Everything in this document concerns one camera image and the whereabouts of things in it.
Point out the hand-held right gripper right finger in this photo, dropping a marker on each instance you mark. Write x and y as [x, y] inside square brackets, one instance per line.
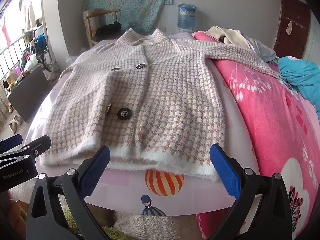
[225, 170]

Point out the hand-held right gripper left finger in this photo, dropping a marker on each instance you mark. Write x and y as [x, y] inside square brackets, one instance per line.
[96, 170]

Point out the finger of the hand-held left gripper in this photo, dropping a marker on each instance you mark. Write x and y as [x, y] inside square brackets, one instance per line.
[10, 141]
[37, 146]

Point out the beige white houndstooth coat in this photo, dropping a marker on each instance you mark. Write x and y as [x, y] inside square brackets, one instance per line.
[175, 92]

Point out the cream clothes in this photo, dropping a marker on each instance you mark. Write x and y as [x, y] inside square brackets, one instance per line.
[225, 33]

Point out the beige shoe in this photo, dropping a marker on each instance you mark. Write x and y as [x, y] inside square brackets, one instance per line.
[17, 118]
[12, 126]

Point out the cardboard box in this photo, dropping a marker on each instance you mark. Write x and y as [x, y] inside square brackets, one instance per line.
[17, 207]

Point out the cream slipper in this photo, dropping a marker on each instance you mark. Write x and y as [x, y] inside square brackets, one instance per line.
[10, 108]

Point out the dark grey cabinet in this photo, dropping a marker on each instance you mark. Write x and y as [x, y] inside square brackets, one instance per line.
[30, 92]

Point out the green shaggy mat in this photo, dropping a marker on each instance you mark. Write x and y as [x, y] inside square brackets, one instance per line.
[110, 232]

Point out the pink floral blanket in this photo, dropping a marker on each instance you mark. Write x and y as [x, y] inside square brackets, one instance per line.
[262, 110]

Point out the white fluffy rug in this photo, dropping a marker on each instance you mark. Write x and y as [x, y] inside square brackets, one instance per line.
[155, 227]

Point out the metal railing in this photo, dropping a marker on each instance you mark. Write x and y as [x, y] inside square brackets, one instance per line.
[12, 47]

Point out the wheelchair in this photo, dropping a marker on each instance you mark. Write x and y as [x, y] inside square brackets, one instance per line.
[41, 45]

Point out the turquoise blanket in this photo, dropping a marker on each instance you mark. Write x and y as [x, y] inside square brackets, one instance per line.
[300, 75]

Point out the light blue cloth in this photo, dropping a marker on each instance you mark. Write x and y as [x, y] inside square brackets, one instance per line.
[262, 48]

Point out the black cloth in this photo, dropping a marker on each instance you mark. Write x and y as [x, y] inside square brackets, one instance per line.
[110, 27]

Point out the white water dispenser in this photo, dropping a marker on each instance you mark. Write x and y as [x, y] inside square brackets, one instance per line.
[183, 30]

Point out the wooden chair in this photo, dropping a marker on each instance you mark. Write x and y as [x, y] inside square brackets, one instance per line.
[102, 12]

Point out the small beige hanging cloth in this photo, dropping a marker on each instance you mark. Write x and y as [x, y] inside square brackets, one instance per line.
[289, 28]

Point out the dark red door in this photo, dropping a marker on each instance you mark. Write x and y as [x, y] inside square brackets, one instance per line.
[297, 30]

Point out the blue water jug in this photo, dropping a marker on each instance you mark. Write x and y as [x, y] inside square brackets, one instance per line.
[187, 16]

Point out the teal floral hanging cloth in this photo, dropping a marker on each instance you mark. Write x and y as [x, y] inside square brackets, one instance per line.
[130, 2]

